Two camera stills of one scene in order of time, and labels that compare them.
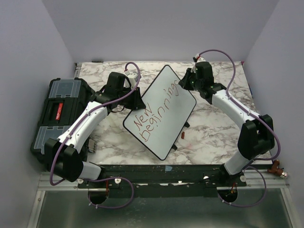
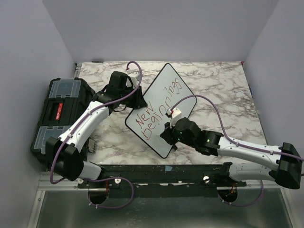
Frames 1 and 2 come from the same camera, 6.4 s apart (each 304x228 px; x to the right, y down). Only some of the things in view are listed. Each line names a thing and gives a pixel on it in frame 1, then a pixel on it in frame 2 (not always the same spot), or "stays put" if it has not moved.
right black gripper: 184,82 → 167,134
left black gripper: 137,103 stays put
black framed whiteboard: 168,106 stays put
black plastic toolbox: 65,99 stays put
